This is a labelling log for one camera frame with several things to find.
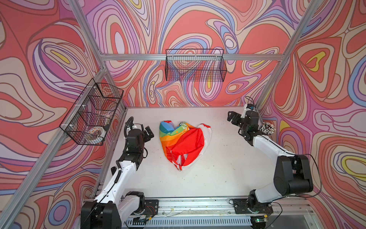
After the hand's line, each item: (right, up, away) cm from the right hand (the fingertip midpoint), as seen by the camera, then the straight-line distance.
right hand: (233, 117), depth 90 cm
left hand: (-55, -8, -8) cm, 56 cm away
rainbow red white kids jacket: (-32, -17, 0) cm, 36 cm away
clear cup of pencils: (+18, -7, -6) cm, 20 cm away
